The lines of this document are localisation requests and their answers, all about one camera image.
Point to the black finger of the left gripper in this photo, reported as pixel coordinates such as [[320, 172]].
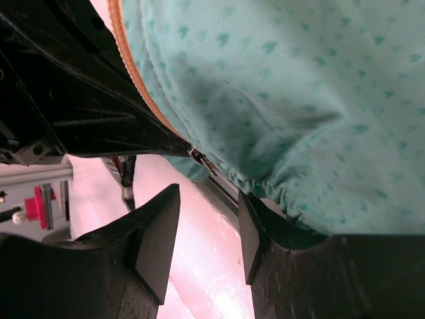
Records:
[[65, 89]]

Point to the aluminium front rail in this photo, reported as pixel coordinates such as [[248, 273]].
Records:
[[223, 195]]

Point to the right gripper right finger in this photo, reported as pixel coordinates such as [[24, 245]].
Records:
[[293, 273]]

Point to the orange and teal jacket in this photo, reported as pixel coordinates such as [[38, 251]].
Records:
[[317, 106]]

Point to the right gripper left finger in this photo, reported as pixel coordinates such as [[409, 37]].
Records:
[[117, 271]]

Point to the silver zipper slider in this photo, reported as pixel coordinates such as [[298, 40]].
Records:
[[201, 159]]

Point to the red plastic knob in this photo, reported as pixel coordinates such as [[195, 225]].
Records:
[[39, 207]]

